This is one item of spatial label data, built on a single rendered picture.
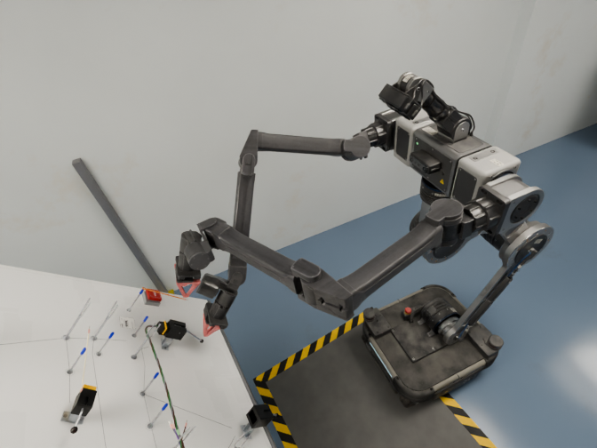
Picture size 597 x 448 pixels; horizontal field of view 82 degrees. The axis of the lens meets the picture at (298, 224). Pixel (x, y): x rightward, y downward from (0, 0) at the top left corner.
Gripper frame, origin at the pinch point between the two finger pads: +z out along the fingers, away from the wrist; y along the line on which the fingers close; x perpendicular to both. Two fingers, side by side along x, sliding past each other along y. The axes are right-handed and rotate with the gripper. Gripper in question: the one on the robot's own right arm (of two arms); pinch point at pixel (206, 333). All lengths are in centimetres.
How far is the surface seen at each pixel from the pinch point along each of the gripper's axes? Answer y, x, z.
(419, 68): -120, 113, -143
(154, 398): 21.1, -16.1, 6.0
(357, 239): -115, 146, -13
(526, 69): -114, 196, -188
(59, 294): -10.8, -45.2, 1.7
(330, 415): -6, 98, 53
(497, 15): -117, 144, -198
